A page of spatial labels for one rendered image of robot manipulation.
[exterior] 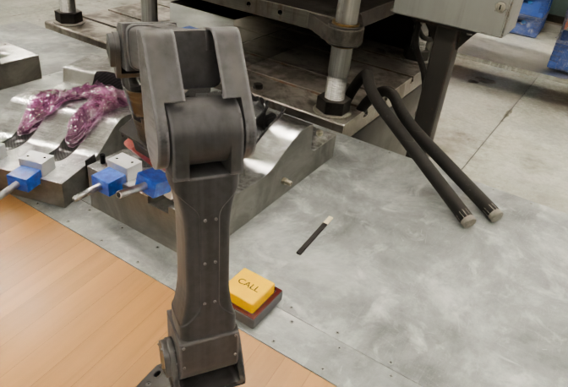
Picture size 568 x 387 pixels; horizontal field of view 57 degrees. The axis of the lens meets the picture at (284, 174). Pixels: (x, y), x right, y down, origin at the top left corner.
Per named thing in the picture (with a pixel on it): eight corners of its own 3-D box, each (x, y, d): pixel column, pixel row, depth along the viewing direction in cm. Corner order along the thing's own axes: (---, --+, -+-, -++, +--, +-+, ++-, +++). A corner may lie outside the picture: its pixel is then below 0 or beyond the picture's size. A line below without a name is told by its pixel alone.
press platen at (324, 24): (354, 97, 143) (365, 32, 134) (46, -1, 198) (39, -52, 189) (448, 38, 205) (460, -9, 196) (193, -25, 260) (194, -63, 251)
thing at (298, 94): (341, 144, 150) (344, 121, 146) (46, 36, 205) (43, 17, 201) (436, 72, 213) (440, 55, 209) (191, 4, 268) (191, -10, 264)
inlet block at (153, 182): (127, 217, 80) (133, 187, 77) (104, 202, 82) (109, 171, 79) (184, 193, 91) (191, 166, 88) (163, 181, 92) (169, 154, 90)
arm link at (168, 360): (157, 332, 59) (169, 372, 55) (232, 313, 63) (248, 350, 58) (159, 369, 63) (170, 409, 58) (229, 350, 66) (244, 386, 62)
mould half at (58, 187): (65, 208, 100) (57, 157, 94) (-51, 178, 104) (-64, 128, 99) (180, 110, 142) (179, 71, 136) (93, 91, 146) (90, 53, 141)
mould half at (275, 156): (194, 263, 90) (195, 197, 83) (90, 206, 101) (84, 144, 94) (332, 156, 127) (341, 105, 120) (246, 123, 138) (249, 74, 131)
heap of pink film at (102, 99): (82, 150, 107) (78, 115, 103) (7, 133, 110) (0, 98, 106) (144, 104, 129) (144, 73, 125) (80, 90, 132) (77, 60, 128)
